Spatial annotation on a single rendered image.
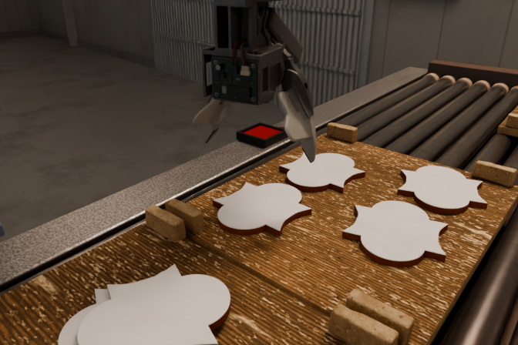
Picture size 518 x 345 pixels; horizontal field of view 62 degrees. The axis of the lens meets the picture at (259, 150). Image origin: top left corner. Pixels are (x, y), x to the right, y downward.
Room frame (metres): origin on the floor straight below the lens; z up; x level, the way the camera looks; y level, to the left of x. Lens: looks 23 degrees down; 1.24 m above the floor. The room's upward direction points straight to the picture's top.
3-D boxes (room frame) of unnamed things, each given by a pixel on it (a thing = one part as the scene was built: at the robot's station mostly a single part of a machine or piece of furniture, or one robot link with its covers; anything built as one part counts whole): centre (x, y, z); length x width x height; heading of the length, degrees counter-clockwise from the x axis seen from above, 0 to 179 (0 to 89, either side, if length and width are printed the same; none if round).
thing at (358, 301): (0.30, -0.11, 0.95); 0.06 x 0.02 x 0.03; 49
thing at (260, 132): (0.82, -0.01, 0.92); 0.06 x 0.06 x 0.01; 51
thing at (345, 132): (0.77, -0.16, 0.95); 0.06 x 0.02 x 0.03; 49
